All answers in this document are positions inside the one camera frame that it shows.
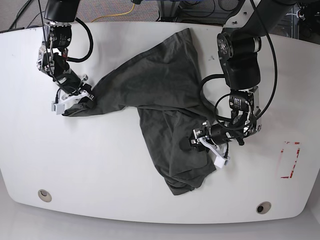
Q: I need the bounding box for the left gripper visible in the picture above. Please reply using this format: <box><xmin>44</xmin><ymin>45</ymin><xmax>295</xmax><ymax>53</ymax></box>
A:
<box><xmin>179</xmin><ymin>120</ymin><xmax>230</xmax><ymax>158</ymax></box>

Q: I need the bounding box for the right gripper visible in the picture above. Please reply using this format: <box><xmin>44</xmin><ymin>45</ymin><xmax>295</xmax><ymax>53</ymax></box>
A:
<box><xmin>53</xmin><ymin>73</ymin><xmax>95</xmax><ymax>104</ymax></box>

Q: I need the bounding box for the dark grey t-shirt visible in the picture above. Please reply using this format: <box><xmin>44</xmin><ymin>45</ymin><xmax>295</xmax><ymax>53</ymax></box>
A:
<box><xmin>64</xmin><ymin>28</ymin><xmax>216</xmax><ymax>196</ymax></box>

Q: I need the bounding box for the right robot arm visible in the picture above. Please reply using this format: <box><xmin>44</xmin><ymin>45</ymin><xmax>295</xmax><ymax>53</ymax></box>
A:
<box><xmin>37</xmin><ymin>0</ymin><xmax>94</xmax><ymax>106</ymax></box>

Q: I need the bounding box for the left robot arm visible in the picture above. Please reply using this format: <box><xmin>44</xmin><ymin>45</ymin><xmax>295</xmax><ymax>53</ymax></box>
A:
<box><xmin>179</xmin><ymin>0</ymin><xmax>296</xmax><ymax>160</ymax></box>

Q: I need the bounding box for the red tape rectangle marking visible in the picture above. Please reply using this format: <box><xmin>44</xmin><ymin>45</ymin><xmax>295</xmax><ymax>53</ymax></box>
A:
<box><xmin>277</xmin><ymin>141</ymin><xmax>301</xmax><ymax>179</ymax></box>

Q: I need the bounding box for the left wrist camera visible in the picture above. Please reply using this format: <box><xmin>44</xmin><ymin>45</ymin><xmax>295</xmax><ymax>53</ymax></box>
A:
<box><xmin>213</xmin><ymin>155</ymin><xmax>230</xmax><ymax>169</ymax></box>

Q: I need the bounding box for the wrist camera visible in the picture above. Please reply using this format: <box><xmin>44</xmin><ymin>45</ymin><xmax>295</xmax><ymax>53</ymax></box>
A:
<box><xmin>213</xmin><ymin>155</ymin><xmax>230</xmax><ymax>169</ymax></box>
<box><xmin>51</xmin><ymin>101</ymin><xmax>65</xmax><ymax>115</ymax></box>

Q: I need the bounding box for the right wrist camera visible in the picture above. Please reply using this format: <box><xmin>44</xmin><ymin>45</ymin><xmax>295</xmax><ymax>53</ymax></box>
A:
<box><xmin>51</xmin><ymin>101</ymin><xmax>65</xmax><ymax>115</ymax></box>

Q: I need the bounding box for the right table cable grommet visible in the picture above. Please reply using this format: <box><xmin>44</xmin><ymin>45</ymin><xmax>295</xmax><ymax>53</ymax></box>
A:
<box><xmin>256</xmin><ymin>201</ymin><xmax>272</xmax><ymax>215</ymax></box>

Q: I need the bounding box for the table cable grommet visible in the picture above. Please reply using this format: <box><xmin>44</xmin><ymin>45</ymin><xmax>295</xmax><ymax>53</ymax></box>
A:
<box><xmin>256</xmin><ymin>201</ymin><xmax>272</xmax><ymax>215</ymax></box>
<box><xmin>38</xmin><ymin>189</ymin><xmax>52</xmax><ymax>203</ymax></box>

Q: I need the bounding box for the yellow cable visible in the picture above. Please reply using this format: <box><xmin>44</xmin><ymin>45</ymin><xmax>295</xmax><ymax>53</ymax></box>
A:
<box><xmin>90</xmin><ymin>0</ymin><xmax>137</xmax><ymax>23</ymax></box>

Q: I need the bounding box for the left table cable grommet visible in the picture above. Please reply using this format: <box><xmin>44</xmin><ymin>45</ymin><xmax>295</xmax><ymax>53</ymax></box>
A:
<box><xmin>38</xmin><ymin>189</ymin><xmax>52</xmax><ymax>203</ymax></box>

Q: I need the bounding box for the white cable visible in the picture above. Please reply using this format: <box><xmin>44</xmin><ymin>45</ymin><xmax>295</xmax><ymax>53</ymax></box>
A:
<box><xmin>287</xmin><ymin>10</ymin><xmax>306</xmax><ymax>19</ymax></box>

